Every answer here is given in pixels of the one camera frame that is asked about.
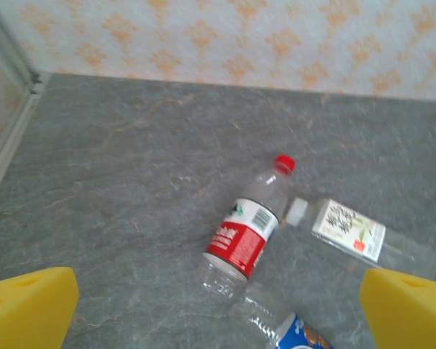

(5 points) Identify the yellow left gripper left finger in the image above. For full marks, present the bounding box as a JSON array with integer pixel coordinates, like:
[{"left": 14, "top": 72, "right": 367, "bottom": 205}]
[{"left": 0, "top": 267, "right": 79, "bottom": 349}]

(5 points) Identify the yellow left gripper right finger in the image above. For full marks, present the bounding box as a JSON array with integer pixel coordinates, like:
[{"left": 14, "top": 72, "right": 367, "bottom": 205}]
[{"left": 360, "top": 268, "right": 436, "bottom": 349}]

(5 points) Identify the blue label plastic bottle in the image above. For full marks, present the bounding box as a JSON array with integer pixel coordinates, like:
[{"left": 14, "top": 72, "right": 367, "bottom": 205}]
[{"left": 232, "top": 286, "right": 335, "bottom": 349}]

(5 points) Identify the red label plastic bottle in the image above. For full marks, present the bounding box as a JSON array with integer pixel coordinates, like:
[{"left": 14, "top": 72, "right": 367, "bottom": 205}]
[{"left": 202, "top": 154, "right": 296, "bottom": 301}]

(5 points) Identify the white label plastic bottle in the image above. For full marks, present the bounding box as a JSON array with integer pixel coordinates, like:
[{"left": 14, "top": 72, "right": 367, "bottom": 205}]
[{"left": 286, "top": 197, "right": 436, "bottom": 283}]

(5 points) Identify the aluminium table side rail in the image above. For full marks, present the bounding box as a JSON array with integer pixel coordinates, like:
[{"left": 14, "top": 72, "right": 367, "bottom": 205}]
[{"left": 0, "top": 85, "right": 44, "bottom": 212}]

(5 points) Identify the aluminium frame post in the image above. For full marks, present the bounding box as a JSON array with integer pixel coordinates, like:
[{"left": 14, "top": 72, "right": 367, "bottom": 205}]
[{"left": 0, "top": 3, "right": 41, "bottom": 90}]

